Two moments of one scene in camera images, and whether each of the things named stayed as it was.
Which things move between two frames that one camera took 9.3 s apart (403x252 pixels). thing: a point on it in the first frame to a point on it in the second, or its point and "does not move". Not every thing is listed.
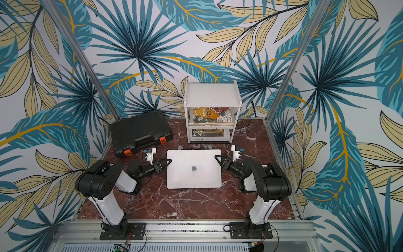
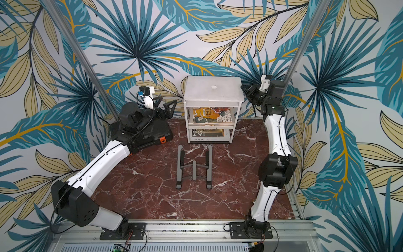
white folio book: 210,135 does not move
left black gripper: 158,167 to 168,113
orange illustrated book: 212,115 does not move
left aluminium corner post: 64,25 does not move
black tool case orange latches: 139,131 does not move
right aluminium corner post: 283,90 does not move
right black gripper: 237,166 to 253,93
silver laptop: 193,169 to 213,88
